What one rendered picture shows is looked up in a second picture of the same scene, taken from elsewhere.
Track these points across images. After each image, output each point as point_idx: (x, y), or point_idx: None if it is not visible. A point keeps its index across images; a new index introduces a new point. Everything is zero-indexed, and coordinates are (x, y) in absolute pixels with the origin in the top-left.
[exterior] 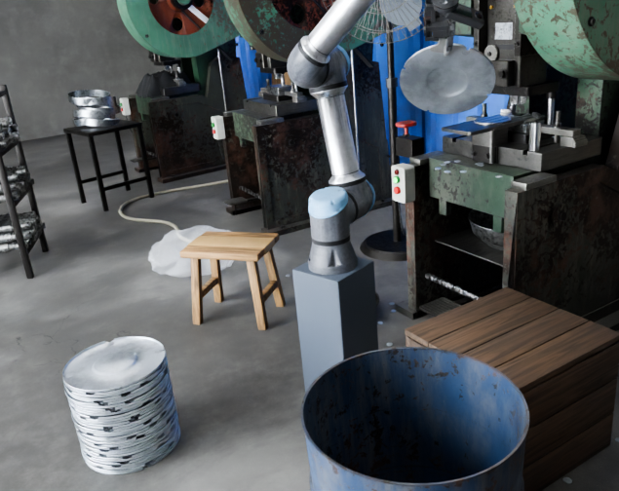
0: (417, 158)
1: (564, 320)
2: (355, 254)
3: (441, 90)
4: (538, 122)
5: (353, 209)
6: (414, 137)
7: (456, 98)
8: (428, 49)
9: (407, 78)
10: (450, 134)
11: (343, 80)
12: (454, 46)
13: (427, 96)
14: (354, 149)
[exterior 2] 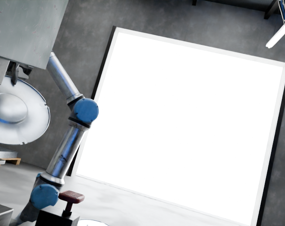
0: (32, 223)
1: None
2: (23, 211)
3: (13, 118)
4: None
5: (33, 185)
6: (51, 209)
7: None
8: (27, 85)
9: (42, 112)
10: (2, 210)
11: (69, 116)
12: (6, 77)
13: (24, 127)
14: (52, 158)
